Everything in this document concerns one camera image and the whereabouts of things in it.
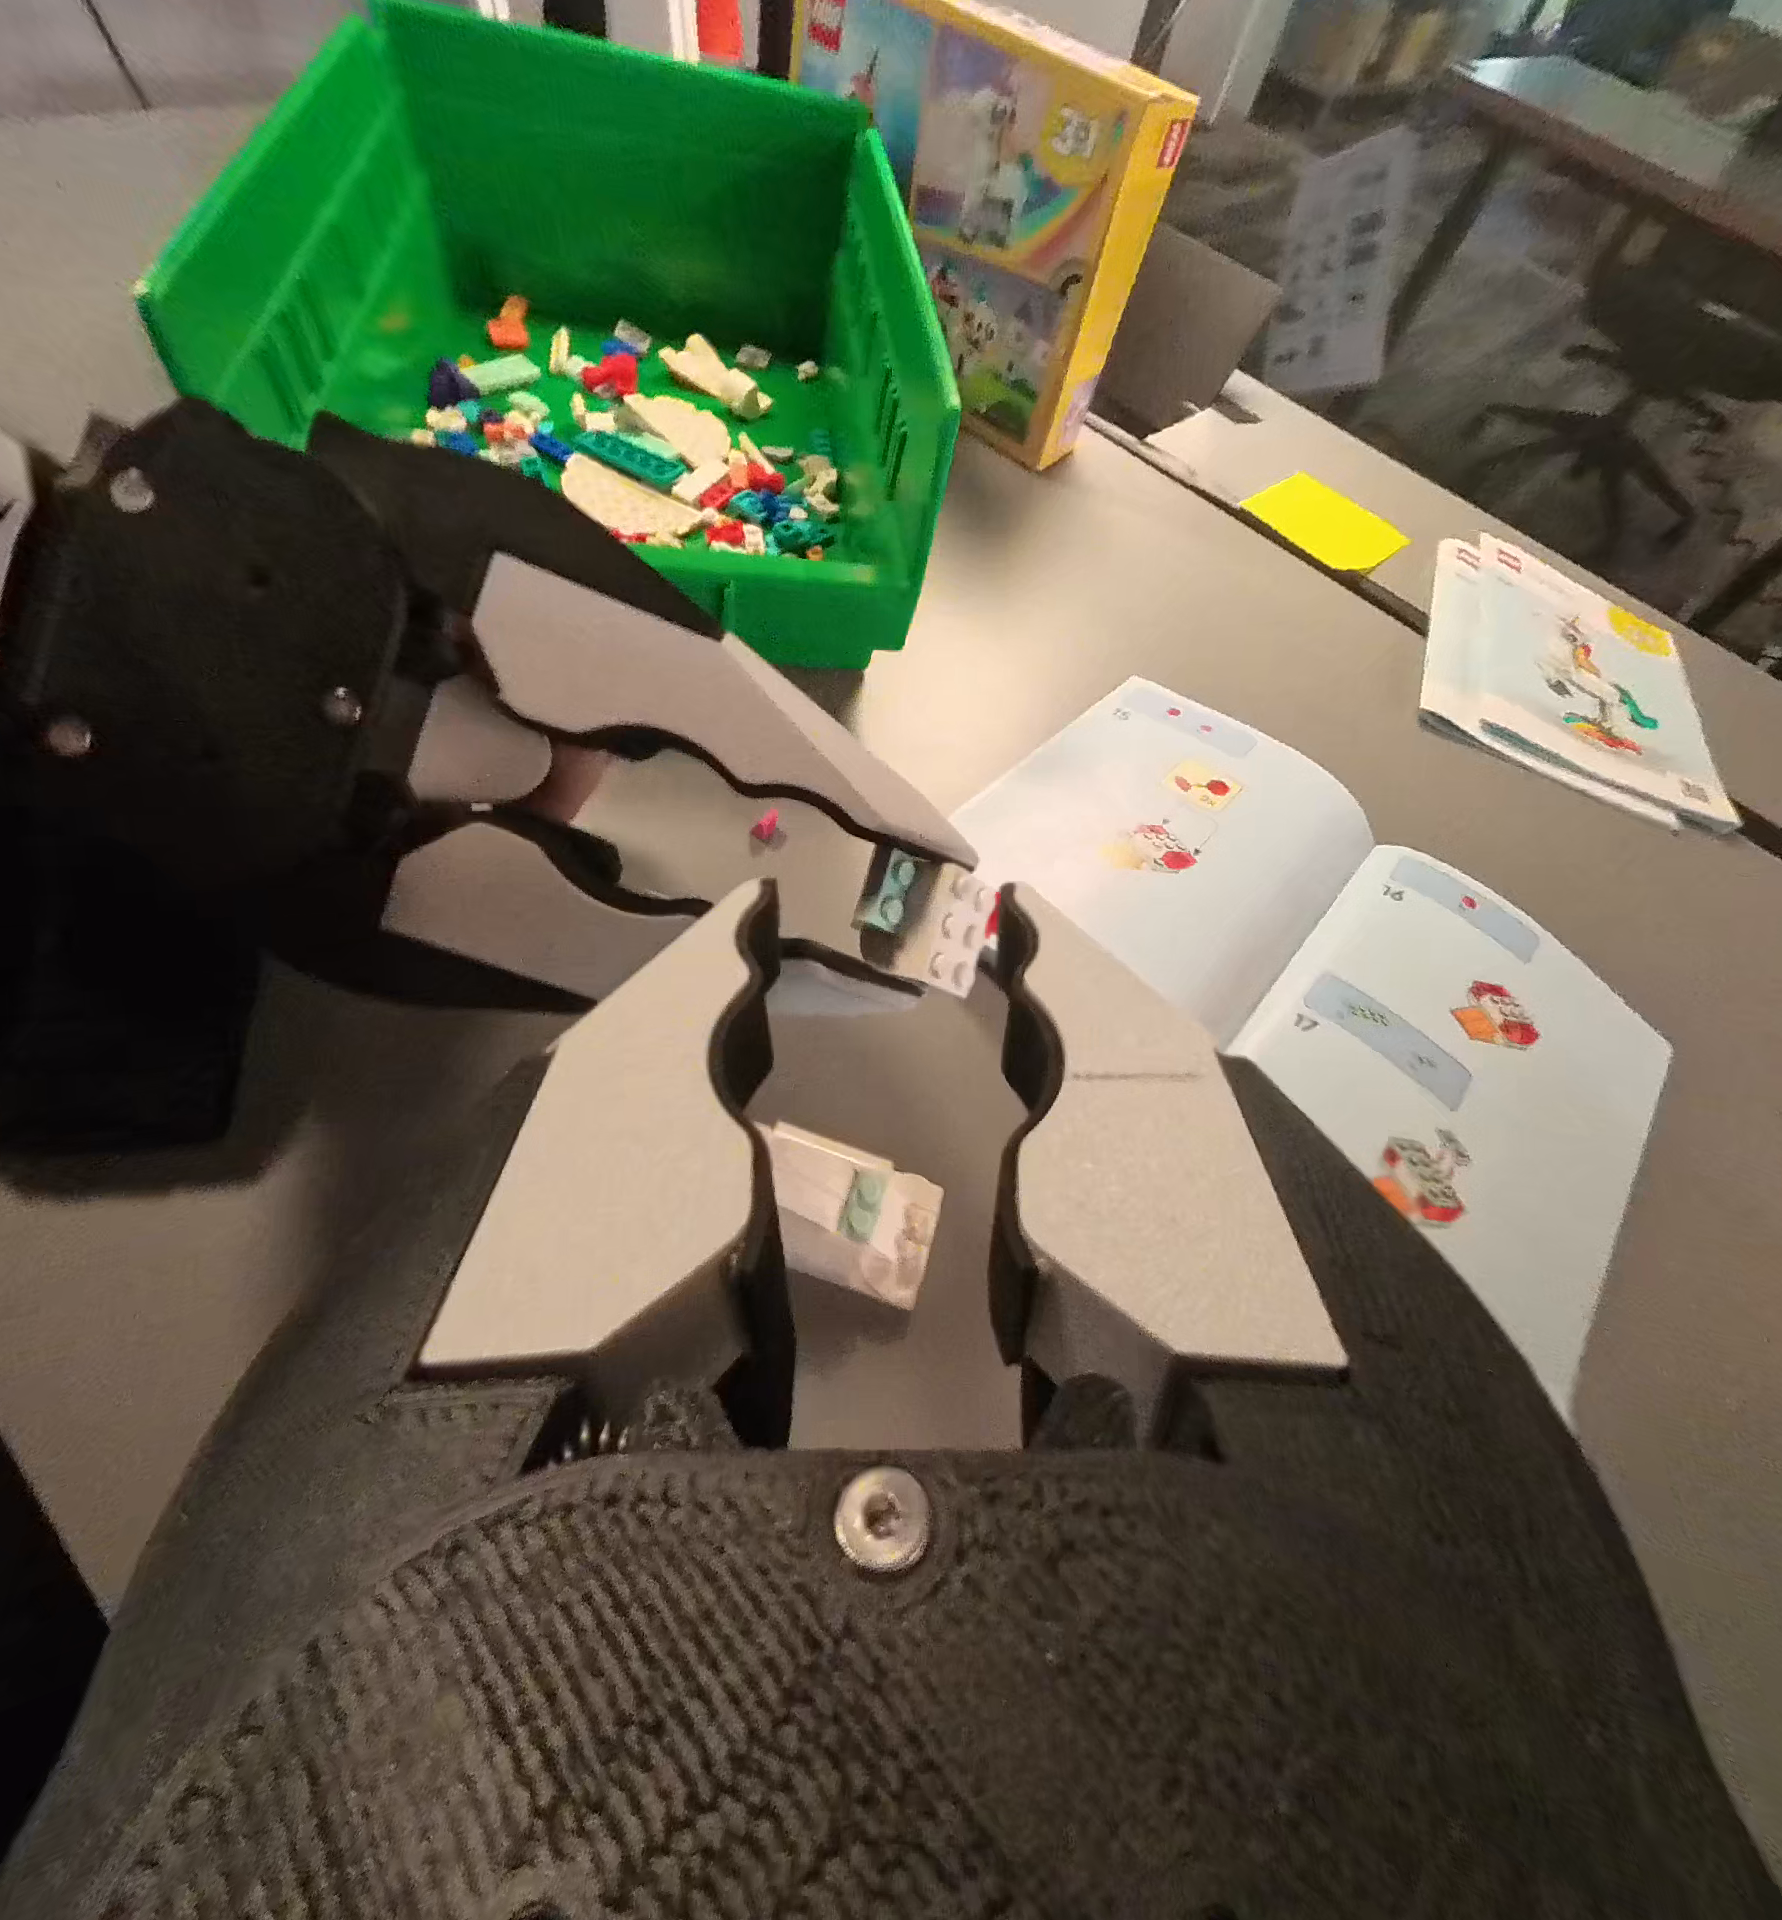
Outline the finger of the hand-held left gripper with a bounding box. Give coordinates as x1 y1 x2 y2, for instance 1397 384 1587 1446
463 550 981 875
389 803 720 1014

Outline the open instruction booklet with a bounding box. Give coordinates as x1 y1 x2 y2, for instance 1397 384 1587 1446
949 674 1673 1423

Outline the closed instruction booklet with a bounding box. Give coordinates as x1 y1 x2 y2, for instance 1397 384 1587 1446
1416 538 1679 830
1469 533 1746 836

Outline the green plastic bin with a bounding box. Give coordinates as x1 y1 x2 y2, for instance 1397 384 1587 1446
135 0 967 674

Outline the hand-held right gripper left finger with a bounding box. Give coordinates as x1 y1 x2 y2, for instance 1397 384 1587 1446
415 876 799 1385

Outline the white lego assembly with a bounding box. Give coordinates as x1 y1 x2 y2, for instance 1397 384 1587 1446
762 1120 946 1316

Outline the long wooden table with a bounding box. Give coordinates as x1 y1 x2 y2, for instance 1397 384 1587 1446
1408 57 1782 309

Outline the black office chair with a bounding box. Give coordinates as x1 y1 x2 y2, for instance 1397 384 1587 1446
1481 226 1782 530

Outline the white printed paper sign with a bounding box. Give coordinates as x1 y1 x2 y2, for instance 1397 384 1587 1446
1263 126 1421 397

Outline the yellow sticky note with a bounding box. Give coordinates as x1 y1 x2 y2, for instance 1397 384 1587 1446
1239 470 1412 574

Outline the mint green lego piece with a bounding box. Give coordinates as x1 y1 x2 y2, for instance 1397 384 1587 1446
850 849 940 934

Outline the yellow toy set box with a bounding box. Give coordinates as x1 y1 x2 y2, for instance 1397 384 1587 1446
787 0 1201 473

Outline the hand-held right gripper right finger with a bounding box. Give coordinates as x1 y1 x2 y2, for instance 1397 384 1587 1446
987 884 1353 1381

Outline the pile of loose lego bricks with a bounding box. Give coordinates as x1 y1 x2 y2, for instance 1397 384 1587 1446
408 293 853 563

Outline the grey and red lego assembly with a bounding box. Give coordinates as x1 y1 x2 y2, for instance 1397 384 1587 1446
847 846 1002 1001

